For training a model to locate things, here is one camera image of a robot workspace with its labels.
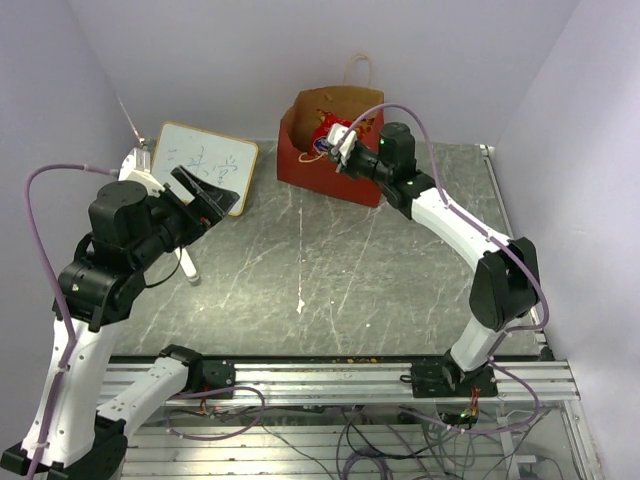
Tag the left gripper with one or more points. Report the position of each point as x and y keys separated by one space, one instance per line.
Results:
x=210 y=204

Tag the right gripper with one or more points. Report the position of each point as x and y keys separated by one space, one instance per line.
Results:
x=345 y=167

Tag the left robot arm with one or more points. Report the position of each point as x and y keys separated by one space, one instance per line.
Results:
x=134 y=221

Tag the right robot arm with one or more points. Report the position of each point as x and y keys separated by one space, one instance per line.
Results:
x=504 y=269

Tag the small whiteboard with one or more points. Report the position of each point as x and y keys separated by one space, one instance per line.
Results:
x=219 y=160

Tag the white marker pen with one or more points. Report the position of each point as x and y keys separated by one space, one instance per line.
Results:
x=188 y=267

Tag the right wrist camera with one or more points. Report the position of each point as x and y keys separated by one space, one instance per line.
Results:
x=341 y=141

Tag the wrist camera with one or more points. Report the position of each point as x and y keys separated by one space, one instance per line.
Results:
x=137 y=167
x=341 y=141

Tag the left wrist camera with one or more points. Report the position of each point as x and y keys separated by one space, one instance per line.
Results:
x=137 y=167

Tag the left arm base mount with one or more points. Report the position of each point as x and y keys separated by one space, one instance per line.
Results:
x=219 y=376

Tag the aluminium frame rail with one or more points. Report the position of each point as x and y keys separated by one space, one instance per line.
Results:
x=341 y=384

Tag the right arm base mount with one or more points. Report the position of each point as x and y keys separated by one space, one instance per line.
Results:
x=435 y=378

